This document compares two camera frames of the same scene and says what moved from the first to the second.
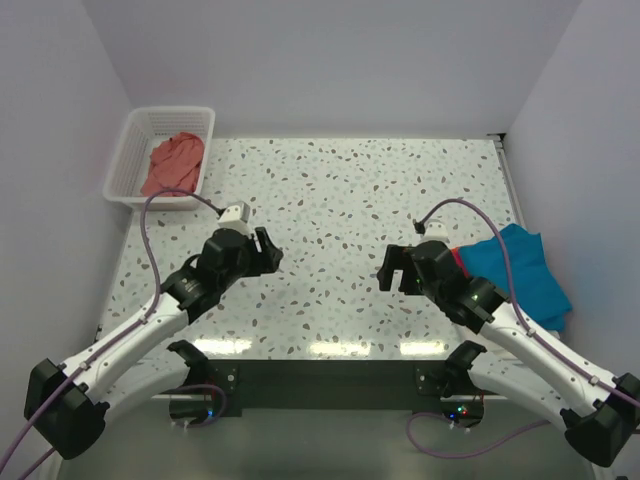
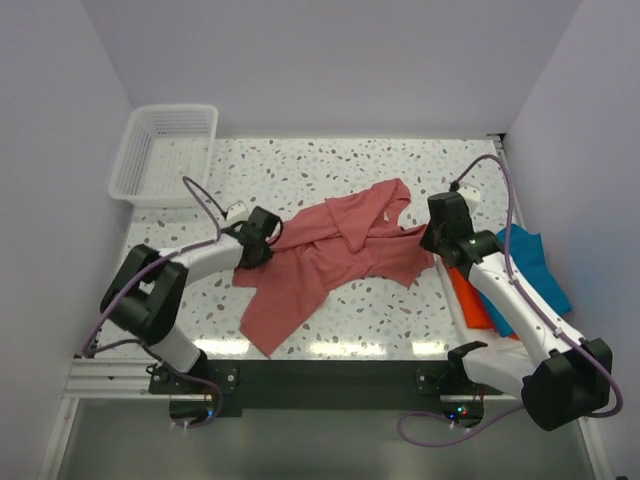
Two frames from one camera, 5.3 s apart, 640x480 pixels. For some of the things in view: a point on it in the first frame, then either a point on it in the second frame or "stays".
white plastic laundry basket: [144, 128] stays
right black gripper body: [430, 289] → [431, 240]
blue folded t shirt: [538, 293] stays
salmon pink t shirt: [176, 164] → [342, 238]
